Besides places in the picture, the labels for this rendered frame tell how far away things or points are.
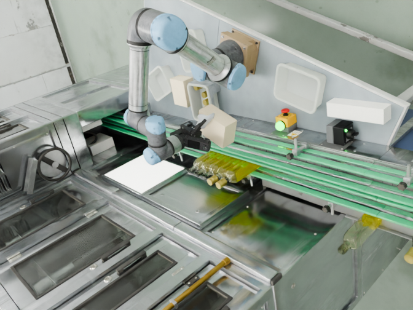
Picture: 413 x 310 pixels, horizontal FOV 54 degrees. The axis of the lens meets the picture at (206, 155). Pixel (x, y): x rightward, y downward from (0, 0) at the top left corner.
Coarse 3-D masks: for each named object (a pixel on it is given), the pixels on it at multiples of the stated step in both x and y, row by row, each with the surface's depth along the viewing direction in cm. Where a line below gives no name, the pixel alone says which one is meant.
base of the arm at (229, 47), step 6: (222, 42) 188; (228, 42) 186; (234, 42) 186; (216, 48) 184; (222, 48) 184; (228, 48) 184; (234, 48) 185; (240, 48) 186; (228, 54) 183; (234, 54) 184; (240, 54) 185; (234, 60) 185; (240, 60) 186
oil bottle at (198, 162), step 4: (208, 152) 215; (212, 152) 214; (200, 156) 212; (204, 156) 211; (208, 156) 210; (212, 156) 211; (196, 160) 209; (200, 160) 208; (204, 160) 208; (196, 164) 207; (200, 164) 206; (200, 168) 207
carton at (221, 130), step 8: (200, 112) 180; (208, 112) 179; (216, 112) 180; (216, 120) 175; (224, 120) 176; (232, 120) 176; (208, 128) 181; (216, 128) 177; (224, 128) 173; (232, 128) 177; (208, 136) 183; (216, 136) 179; (224, 136) 176; (232, 136) 181; (216, 144) 182; (224, 144) 179
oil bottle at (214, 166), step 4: (224, 156) 207; (228, 156) 206; (220, 160) 204; (224, 160) 203; (228, 160) 203; (212, 164) 201; (216, 164) 200; (220, 164) 200; (212, 168) 199; (216, 168) 198; (216, 172) 199
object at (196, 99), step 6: (192, 84) 223; (198, 84) 220; (192, 90) 229; (198, 90) 232; (204, 90) 229; (192, 96) 230; (198, 96) 233; (192, 102) 231; (198, 102) 234; (210, 102) 218; (192, 108) 232; (198, 108) 235; (192, 114) 234; (198, 114) 236; (198, 120) 233
